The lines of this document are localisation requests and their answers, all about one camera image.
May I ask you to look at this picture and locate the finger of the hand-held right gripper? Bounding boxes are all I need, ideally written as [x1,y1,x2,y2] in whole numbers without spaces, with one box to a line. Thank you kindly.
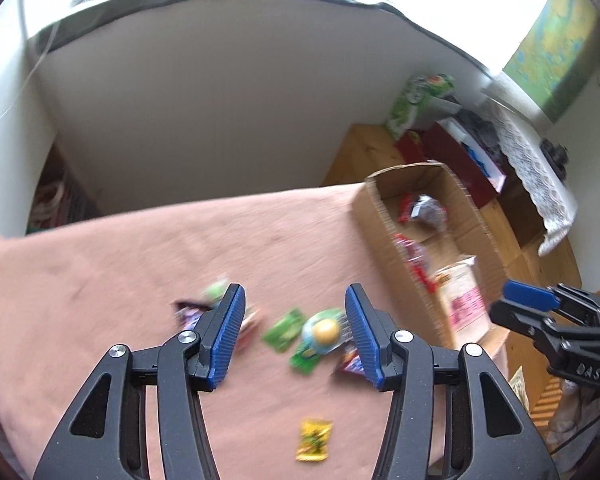
[501,280,600,329]
[490,300,600,356]

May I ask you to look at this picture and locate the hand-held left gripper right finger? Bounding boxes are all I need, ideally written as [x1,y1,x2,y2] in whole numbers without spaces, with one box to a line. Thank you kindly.
[345,283,561,480]

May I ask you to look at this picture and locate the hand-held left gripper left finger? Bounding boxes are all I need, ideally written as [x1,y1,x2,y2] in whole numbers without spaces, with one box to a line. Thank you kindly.
[32,282,246,480]

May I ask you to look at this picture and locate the clear egg packet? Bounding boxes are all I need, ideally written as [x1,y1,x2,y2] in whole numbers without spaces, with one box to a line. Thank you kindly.
[289,307,353,376]

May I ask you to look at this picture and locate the green snack packet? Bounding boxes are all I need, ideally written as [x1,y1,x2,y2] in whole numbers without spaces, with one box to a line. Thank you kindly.
[261,308,306,353]

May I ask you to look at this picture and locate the cardboard box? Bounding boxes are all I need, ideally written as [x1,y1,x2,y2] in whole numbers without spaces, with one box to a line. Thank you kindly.
[351,161,511,361]

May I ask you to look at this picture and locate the yellow candy packet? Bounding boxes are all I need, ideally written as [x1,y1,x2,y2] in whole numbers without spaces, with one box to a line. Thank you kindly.
[295,418,334,462]

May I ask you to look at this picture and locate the clear packet of dark snacks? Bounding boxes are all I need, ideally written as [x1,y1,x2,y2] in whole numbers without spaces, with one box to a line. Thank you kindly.
[410,194,449,231]

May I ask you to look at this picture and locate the black candy packet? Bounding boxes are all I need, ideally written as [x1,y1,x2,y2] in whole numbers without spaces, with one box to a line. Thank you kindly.
[172,300,213,331]

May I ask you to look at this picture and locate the wooden slatted board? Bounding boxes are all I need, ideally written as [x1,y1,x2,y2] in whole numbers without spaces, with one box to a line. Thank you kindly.
[530,375,566,431]

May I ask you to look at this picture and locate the beige bread packet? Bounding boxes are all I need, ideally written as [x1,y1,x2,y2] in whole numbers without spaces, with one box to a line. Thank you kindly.
[432,255,491,333]

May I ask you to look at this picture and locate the crumpled beige cloth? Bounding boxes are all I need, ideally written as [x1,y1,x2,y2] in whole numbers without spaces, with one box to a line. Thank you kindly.
[509,366,531,416]

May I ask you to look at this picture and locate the clear red snack packet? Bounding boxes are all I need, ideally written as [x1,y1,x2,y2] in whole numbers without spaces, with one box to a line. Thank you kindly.
[392,233,426,263]

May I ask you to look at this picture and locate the white lace cloth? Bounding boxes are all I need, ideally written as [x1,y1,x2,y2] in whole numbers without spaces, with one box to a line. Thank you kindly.
[480,95,579,257]

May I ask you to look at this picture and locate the blue plastic parts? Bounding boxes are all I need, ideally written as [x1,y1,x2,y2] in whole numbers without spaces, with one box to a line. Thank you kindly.
[467,145,501,181]

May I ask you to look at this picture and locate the dark small ornament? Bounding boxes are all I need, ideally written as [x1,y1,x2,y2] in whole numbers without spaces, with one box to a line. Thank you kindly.
[540,139,571,178]

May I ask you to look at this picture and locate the dark red box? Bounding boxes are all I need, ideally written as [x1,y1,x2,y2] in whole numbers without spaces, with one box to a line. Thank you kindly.
[422,117,508,208]

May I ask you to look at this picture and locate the dark lace cloth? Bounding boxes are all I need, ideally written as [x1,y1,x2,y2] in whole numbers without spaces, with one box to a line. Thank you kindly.
[455,110,503,161]

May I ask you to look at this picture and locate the dark plastic crate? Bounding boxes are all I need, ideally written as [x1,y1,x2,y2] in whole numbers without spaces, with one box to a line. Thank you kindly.
[27,145,101,236]

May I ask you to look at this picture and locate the green white carton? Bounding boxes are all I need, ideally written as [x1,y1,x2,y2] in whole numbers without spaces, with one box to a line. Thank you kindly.
[384,74,456,141]

